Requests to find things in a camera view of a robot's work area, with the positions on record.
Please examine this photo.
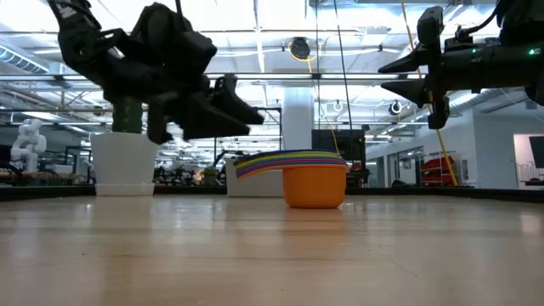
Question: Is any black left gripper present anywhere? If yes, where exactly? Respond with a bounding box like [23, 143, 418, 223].
[101, 2, 265, 145]

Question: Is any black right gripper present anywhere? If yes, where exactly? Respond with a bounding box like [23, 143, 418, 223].
[377, 6, 528, 131]

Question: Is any orange measuring cup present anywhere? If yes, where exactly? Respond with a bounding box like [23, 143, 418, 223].
[235, 163, 350, 209]

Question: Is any grey plastic basket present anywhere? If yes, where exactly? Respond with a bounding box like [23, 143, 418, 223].
[224, 158, 285, 198]

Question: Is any black background monitor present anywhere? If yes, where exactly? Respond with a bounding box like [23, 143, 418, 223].
[312, 129, 366, 165]

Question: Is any green cactus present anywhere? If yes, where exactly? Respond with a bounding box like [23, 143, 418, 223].
[111, 96, 145, 135]

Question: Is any red storage shelf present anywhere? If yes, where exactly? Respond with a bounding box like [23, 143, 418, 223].
[420, 156, 458, 186]

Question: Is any white humanoid robot figure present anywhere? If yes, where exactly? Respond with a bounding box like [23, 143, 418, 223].
[10, 118, 48, 173]

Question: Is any black hanging cable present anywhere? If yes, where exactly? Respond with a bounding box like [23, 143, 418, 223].
[333, 0, 354, 152]

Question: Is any yellow hanging cable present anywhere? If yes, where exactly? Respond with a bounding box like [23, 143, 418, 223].
[399, 0, 459, 187]

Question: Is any black table frame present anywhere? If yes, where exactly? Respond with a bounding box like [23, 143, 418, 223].
[0, 183, 544, 204]

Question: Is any black wall screen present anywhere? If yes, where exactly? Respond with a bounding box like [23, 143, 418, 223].
[529, 135, 544, 169]

